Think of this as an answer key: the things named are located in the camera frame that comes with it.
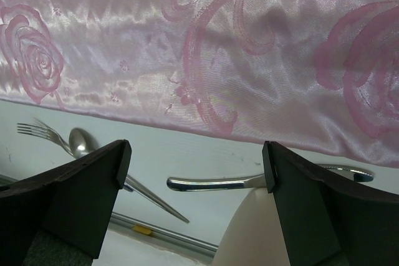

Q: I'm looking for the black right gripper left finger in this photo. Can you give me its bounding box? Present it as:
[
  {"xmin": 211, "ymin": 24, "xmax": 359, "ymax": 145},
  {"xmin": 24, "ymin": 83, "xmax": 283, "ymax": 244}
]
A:
[{"xmin": 1, "ymin": 140, "xmax": 132, "ymax": 265}]

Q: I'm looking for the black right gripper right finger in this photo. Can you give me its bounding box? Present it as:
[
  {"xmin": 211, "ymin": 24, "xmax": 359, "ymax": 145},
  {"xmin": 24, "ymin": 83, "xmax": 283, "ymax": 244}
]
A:
[{"xmin": 262, "ymin": 141, "xmax": 398, "ymax": 265}]

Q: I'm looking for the beige ceramic cup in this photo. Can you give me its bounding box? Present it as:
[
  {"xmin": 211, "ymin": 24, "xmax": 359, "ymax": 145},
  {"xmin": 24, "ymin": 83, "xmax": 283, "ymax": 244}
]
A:
[{"xmin": 212, "ymin": 188, "xmax": 290, "ymax": 266}]

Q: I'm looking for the silver spoon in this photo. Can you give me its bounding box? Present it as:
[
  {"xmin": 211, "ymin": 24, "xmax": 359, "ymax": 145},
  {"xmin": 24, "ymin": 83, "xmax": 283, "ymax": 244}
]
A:
[{"xmin": 69, "ymin": 128, "xmax": 190, "ymax": 224}]

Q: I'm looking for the silver table knife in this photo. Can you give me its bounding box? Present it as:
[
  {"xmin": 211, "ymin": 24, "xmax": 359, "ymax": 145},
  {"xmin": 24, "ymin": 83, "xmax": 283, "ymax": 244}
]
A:
[{"xmin": 166, "ymin": 164, "xmax": 374, "ymax": 192}]

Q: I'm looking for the pink satin rose placemat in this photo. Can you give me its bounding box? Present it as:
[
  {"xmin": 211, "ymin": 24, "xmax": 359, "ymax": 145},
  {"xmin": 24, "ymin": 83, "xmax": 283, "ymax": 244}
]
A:
[{"xmin": 1, "ymin": 0, "xmax": 398, "ymax": 168}]

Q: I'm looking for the silver fork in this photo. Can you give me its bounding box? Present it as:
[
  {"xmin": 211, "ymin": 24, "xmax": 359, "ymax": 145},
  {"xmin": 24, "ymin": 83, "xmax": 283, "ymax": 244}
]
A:
[{"xmin": 17, "ymin": 118, "xmax": 74, "ymax": 156}]

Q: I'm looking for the aluminium front rail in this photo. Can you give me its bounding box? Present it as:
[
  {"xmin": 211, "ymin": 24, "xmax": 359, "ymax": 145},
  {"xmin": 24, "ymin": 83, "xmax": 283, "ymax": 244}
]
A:
[{"xmin": 0, "ymin": 172, "xmax": 219, "ymax": 256}]

